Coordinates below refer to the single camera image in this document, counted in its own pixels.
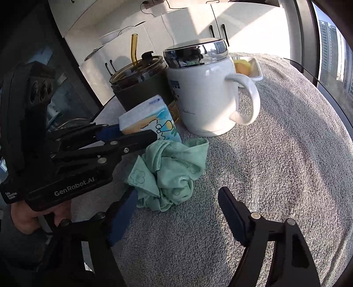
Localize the green crumpled cloth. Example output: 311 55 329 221
126 138 209 212

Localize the white cabinet with black handles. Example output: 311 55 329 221
49 1 294 104

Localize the grey towel table cover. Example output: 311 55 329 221
113 55 352 286

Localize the metal frame chair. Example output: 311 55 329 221
56 118 90 130

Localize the person's left hand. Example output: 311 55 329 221
11 200 71 235

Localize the white plastic tray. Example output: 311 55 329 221
231 54 263 82

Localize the wall power strip with cables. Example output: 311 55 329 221
142 0 165 9

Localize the white ceramic mug chrome lid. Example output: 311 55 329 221
163 38 260 137

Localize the yellow sponge in tray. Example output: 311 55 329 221
233 59 252 77

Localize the tissue pack with cartoon print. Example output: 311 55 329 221
118 95 182 142

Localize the dark tumbler with amber straw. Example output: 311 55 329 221
109 34 175 111

